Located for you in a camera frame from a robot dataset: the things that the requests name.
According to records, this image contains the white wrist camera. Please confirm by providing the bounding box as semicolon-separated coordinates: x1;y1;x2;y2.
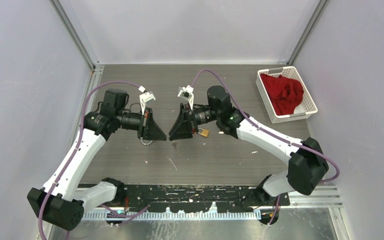
177;85;194;110
138;85;156;115

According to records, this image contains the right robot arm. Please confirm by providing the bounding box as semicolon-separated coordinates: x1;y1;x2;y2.
169;85;329;206

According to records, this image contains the small brass padlock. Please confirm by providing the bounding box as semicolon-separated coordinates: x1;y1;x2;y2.
197;128;210;138

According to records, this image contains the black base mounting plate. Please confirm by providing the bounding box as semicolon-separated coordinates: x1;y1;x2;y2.
93;184;291;214

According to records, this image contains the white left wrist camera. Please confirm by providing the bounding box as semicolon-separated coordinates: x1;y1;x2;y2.
138;85;156;115

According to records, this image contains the aluminium front rail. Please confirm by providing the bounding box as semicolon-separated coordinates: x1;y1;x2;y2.
80;186;343;224

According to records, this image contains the white perforated plastic basket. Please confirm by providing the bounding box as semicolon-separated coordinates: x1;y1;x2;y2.
256;66;318;124

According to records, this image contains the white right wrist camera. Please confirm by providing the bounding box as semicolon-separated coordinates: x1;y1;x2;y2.
177;85;194;110

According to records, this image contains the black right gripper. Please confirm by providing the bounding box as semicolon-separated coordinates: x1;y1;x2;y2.
168;103;220;142

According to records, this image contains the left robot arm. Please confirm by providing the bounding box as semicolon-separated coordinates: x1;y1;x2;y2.
27;88;167;231

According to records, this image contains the silver key bunch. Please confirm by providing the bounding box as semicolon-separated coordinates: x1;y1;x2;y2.
171;141;178;149

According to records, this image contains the red cloth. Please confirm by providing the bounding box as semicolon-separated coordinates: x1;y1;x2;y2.
259;73;304;116

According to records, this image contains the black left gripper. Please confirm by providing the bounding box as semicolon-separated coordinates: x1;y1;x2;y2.
115;106;167;140

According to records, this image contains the large brass padlock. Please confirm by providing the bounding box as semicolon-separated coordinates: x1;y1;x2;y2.
140;138;153;146

